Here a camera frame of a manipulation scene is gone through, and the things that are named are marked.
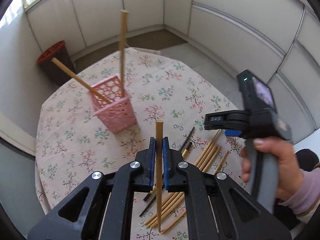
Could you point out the brown floor mat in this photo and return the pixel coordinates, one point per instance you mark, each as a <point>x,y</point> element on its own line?
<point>95,56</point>
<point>155,40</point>

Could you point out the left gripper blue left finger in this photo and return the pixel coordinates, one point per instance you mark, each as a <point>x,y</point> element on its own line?
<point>149,164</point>

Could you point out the floral tablecloth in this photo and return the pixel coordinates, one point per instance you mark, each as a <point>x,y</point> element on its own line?
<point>72,143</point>

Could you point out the black chopstick gold band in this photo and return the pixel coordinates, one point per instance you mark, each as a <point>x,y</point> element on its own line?
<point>187,138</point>

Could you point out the pink perforated utensil basket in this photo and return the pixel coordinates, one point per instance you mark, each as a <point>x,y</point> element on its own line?
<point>118,114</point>

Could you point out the pink sleeve forearm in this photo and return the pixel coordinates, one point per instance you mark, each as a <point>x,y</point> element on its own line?
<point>307,197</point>

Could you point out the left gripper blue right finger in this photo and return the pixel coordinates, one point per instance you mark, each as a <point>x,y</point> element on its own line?
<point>168,164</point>

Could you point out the white kitchen base cabinets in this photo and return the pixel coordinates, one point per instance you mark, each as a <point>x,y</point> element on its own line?
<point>278,40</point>

